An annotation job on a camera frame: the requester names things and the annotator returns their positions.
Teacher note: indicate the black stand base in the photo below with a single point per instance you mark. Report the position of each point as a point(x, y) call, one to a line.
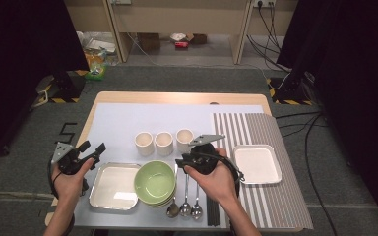
point(288, 91)
point(66, 86)

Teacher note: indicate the bundle of black chopsticks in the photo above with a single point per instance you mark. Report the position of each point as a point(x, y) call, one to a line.
point(213, 216)

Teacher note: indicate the square white plate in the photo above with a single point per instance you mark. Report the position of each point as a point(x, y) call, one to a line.
point(113, 187)
point(257, 164)

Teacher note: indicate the white wall outlet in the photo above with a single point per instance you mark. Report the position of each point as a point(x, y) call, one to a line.
point(120, 1)
point(265, 3)

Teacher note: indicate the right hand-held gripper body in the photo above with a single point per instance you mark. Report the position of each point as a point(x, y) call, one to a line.
point(201, 159)

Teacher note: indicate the red can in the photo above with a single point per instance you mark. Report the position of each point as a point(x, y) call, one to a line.
point(181, 45)

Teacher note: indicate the striped woven placemat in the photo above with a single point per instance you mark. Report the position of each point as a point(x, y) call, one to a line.
point(275, 203)

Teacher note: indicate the yellow green snack bag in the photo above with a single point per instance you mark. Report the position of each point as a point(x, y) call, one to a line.
point(95, 67)

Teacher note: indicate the person's right hand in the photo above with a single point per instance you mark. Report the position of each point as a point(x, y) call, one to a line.
point(220, 183)

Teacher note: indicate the dark brown cardboard box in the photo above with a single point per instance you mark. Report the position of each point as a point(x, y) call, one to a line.
point(148, 41)

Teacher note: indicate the black curtain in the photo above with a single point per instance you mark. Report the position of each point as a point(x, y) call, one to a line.
point(357, 82)
point(19, 65)

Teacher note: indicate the open cardboard box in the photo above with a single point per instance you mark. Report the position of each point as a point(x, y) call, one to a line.
point(198, 38)

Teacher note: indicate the clear plastic bag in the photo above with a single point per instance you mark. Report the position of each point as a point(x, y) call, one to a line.
point(95, 42)

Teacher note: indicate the person's left hand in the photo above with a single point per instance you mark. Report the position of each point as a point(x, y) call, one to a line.
point(67, 187)

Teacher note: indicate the white cup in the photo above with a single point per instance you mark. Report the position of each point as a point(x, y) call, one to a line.
point(143, 144)
point(164, 144)
point(182, 139)

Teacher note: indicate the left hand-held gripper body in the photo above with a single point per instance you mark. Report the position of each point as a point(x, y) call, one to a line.
point(67, 162)

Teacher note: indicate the white crumpled wrapper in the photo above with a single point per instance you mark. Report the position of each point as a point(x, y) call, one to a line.
point(177, 36)

